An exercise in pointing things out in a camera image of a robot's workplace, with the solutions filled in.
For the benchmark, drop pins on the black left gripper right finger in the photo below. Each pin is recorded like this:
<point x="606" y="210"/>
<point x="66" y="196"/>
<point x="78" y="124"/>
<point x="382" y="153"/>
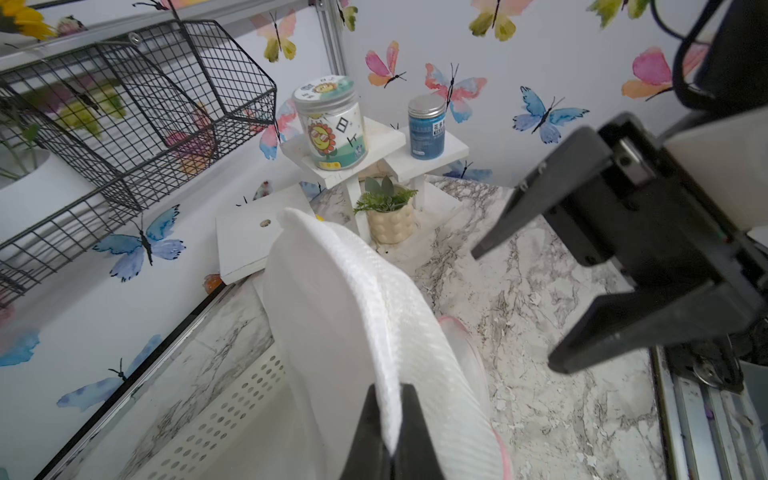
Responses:
<point x="414" y="457"/>

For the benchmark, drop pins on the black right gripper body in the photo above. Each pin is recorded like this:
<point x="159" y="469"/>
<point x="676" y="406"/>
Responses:
<point x="621" y="196"/>

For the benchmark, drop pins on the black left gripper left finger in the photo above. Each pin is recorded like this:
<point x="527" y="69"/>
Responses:
<point x="368" y="458"/>

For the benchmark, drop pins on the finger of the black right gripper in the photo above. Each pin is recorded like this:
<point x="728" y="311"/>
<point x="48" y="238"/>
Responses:
<point x="576" y="160"/>
<point x="616" y="324"/>

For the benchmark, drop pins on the white perforated plastic basket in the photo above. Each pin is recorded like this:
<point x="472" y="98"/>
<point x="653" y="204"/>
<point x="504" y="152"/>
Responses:
<point x="252" y="430"/>

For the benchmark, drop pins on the blue granule jar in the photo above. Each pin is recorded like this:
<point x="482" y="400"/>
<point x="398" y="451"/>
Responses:
<point x="427" y="126"/>

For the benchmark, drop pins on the white tiered wooden shelf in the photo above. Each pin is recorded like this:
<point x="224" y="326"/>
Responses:
<point x="247" y="230"/>

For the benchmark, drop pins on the green artificial plant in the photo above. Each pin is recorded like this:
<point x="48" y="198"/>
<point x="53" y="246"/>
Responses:
<point x="383" y="196"/>

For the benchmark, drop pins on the cream bubble plant pot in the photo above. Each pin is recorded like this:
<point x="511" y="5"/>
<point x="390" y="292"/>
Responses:
<point x="392" y="227"/>

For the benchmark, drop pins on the green lidded glass jar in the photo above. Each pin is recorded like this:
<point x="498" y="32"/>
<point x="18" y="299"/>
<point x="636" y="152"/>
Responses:
<point x="332" y="122"/>

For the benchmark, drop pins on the white pot with flowers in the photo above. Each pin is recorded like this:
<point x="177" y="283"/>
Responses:
<point x="34" y="181"/>

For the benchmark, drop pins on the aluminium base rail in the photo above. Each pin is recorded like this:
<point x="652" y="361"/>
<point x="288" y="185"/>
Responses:
<point x="709" y="433"/>

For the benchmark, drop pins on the black wire wall basket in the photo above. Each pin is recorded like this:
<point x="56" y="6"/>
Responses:
<point x="137" y="116"/>

